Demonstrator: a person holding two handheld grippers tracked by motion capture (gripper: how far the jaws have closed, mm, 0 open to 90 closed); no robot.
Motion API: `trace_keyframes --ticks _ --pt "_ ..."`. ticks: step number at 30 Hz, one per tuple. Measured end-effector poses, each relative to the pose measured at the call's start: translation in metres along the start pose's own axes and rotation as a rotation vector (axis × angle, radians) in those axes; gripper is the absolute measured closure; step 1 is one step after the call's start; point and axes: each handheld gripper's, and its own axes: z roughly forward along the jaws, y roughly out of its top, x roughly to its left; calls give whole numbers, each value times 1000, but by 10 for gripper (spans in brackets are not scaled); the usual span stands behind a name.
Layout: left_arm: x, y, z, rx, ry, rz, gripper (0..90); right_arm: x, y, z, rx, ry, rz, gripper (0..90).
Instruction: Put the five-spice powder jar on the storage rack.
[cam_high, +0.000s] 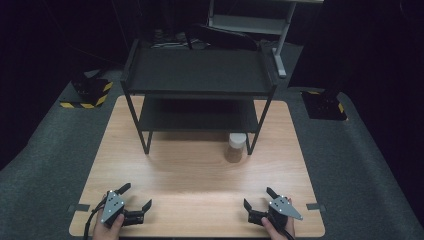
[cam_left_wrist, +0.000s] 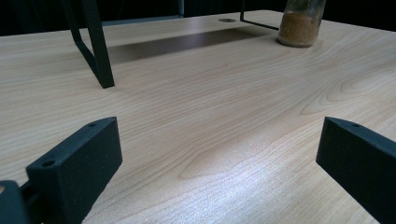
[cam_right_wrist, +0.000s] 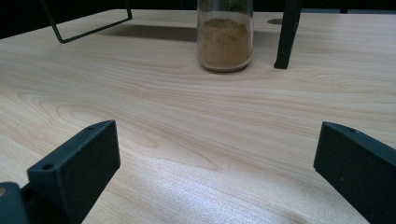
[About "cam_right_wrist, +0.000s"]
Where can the glass jar of brown powder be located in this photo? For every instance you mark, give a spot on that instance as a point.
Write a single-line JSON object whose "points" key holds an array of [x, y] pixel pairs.
{"points": [[224, 43]]}

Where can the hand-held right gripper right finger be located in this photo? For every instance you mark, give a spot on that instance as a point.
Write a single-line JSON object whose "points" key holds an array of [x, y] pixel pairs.
{"points": [[358, 168]]}

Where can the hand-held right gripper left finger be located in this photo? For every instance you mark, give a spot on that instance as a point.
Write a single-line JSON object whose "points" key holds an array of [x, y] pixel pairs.
{"points": [[81, 168]]}

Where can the black upright post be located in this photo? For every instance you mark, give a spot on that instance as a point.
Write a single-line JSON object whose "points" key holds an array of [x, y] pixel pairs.
{"points": [[288, 34]]}

